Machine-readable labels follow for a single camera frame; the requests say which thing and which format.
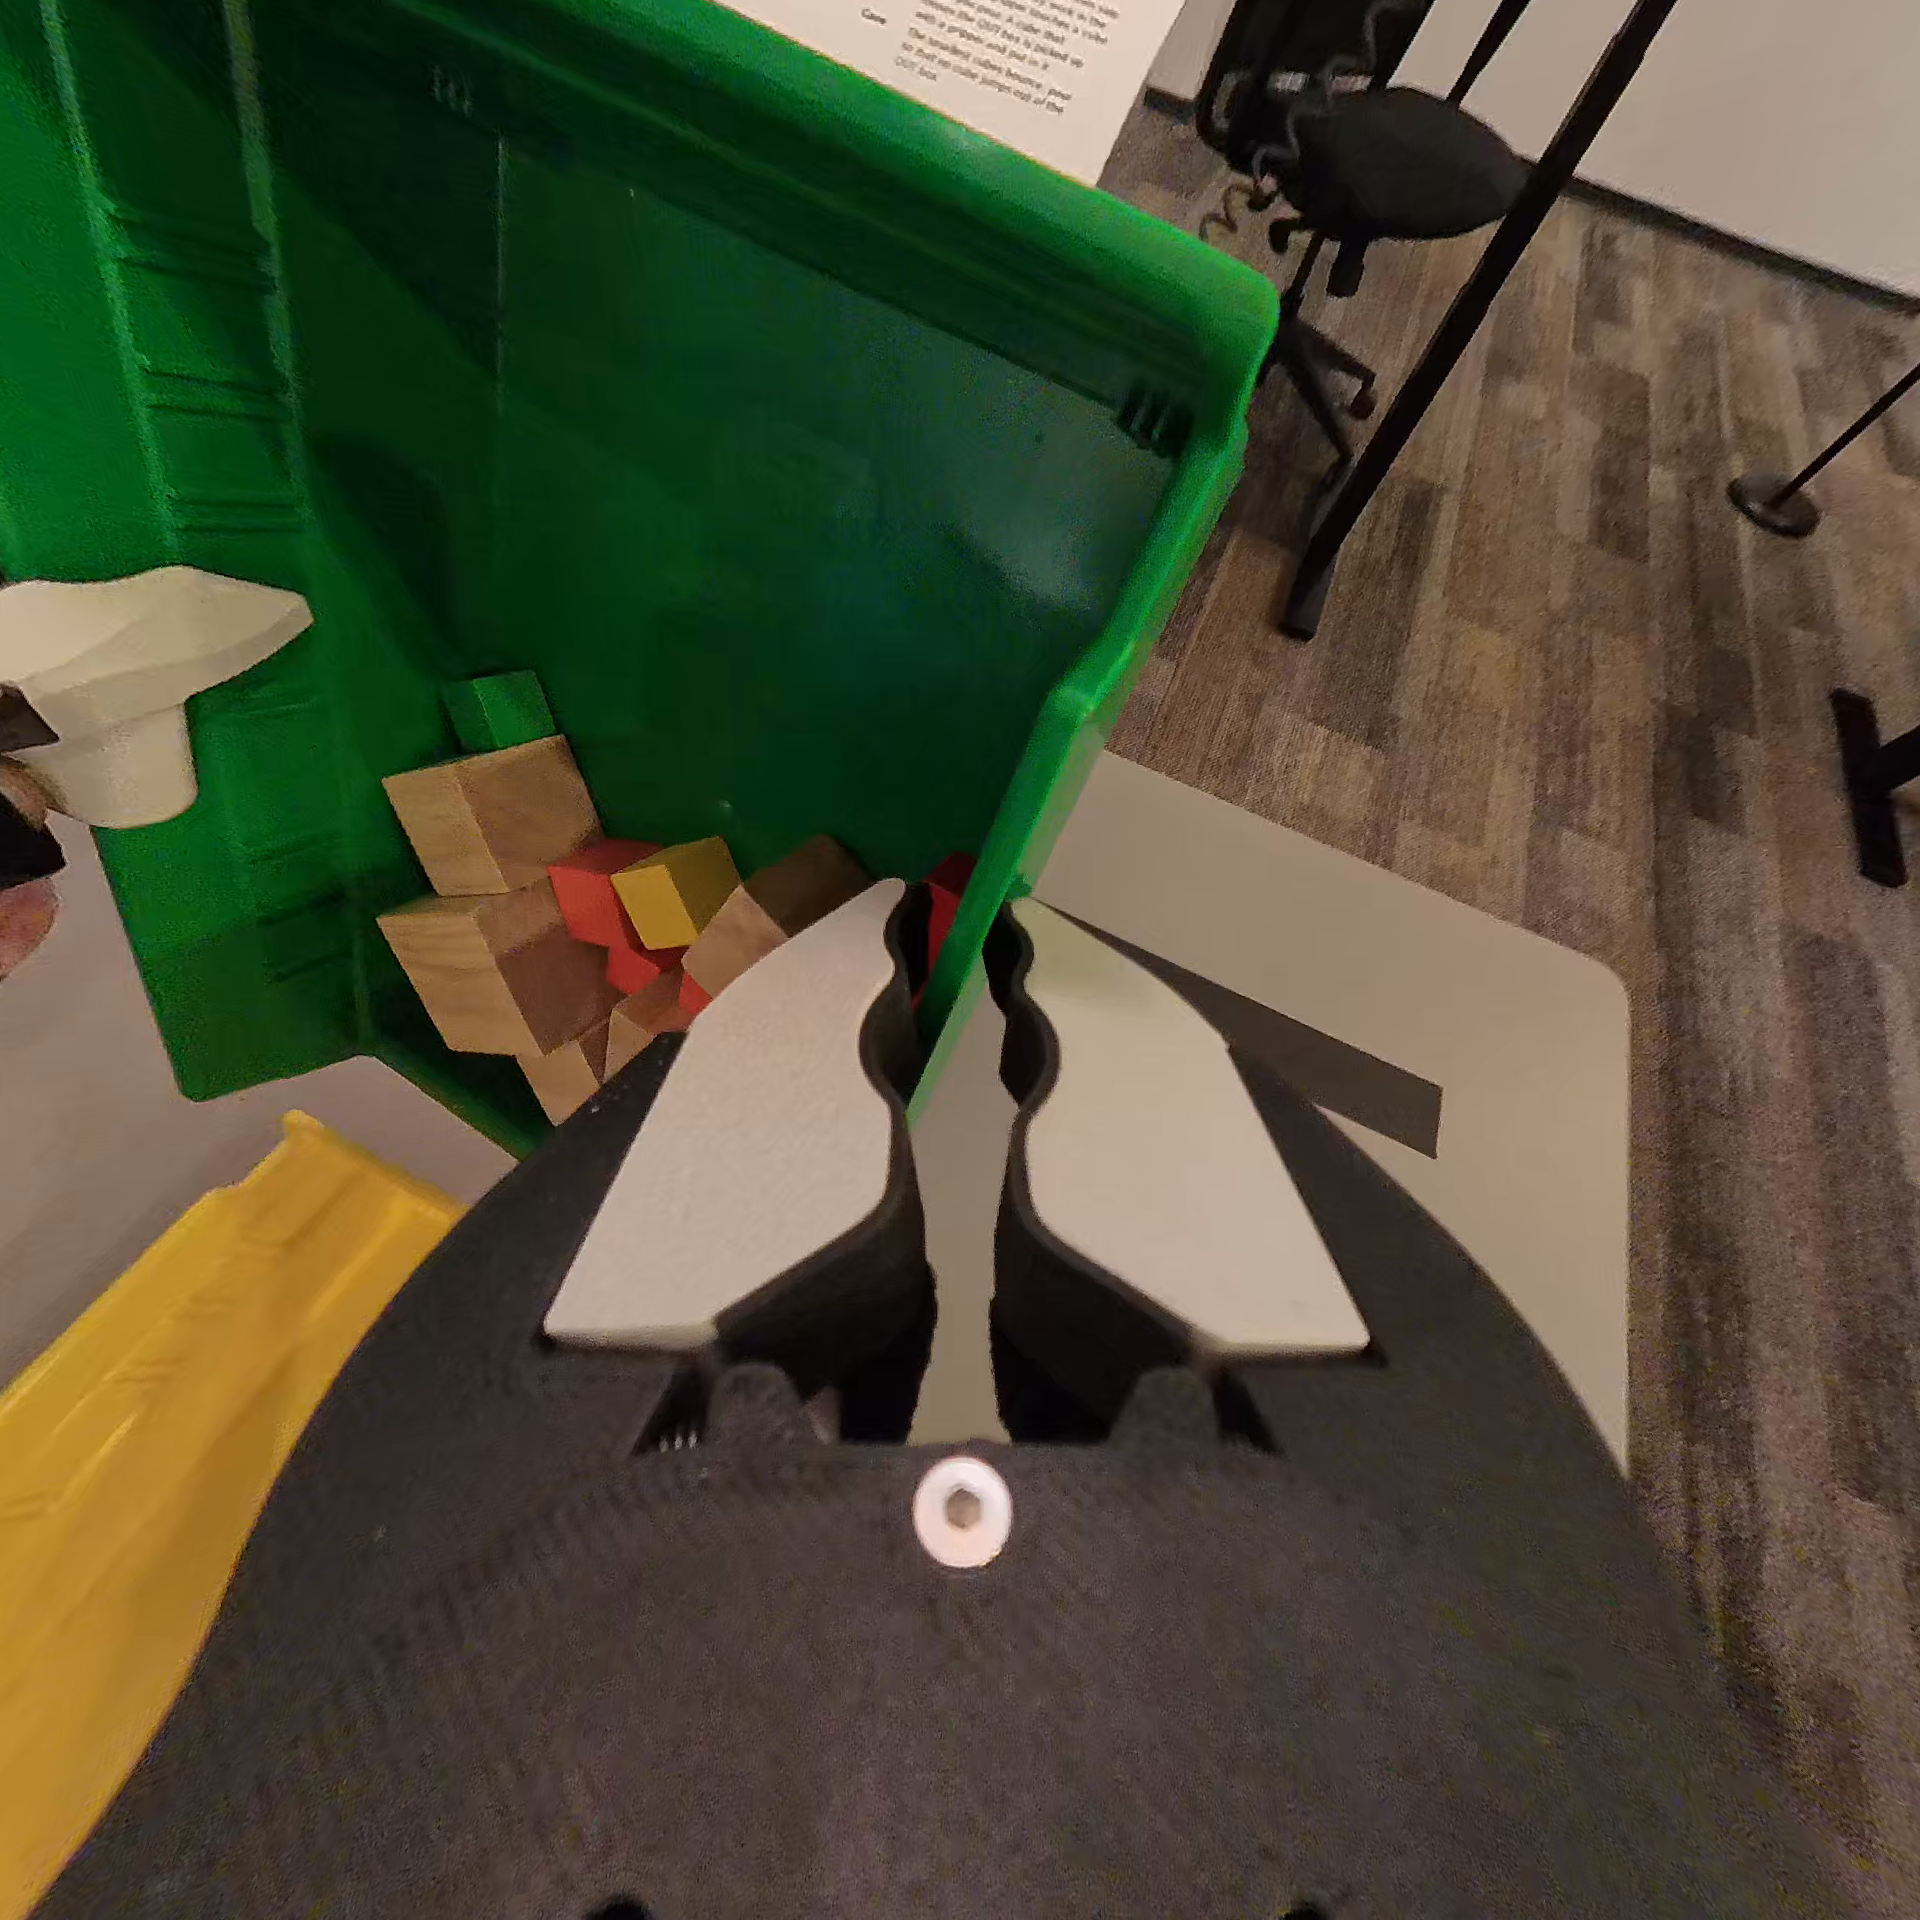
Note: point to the yellow plastic box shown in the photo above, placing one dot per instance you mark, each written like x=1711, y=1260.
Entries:
x=135, y=1425

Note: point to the black office chair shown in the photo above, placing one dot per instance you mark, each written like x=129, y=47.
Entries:
x=1395, y=165

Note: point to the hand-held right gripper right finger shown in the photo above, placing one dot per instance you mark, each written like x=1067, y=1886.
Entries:
x=1171, y=1185

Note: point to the black tripod stand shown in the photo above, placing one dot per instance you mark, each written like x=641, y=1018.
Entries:
x=1442, y=347

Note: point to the printed instruction poster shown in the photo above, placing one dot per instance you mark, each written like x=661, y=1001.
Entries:
x=1050, y=60

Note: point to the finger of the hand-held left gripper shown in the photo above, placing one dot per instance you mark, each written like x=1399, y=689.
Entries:
x=135, y=638

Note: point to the green plastic box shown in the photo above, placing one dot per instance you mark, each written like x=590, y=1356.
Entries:
x=750, y=451

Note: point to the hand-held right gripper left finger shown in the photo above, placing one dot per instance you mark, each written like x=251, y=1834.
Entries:
x=750, y=1172

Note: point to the black stand foot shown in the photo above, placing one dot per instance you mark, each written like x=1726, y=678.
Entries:
x=1875, y=780

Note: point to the black round-base stand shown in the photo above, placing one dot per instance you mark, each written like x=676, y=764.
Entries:
x=1773, y=503

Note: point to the pile of wooden cubes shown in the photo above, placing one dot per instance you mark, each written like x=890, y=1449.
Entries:
x=494, y=932

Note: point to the person's left hand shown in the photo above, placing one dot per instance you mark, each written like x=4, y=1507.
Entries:
x=20, y=922

